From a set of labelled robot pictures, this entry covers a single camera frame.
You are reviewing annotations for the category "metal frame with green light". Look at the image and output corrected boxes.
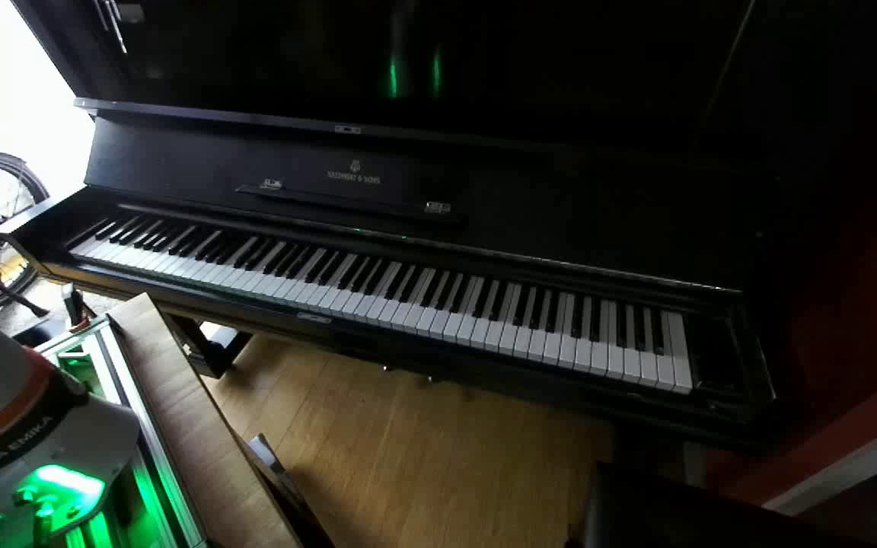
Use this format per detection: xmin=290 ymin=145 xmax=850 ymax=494
xmin=38 ymin=313 xmax=206 ymax=548

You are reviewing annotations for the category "wooden robot platform board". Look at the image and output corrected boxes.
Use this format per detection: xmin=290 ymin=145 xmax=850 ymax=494
xmin=101 ymin=293 xmax=306 ymax=548

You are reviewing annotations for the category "black upright piano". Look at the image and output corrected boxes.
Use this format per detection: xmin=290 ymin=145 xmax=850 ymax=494
xmin=6 ymin=0 xmax=816 ymax=454

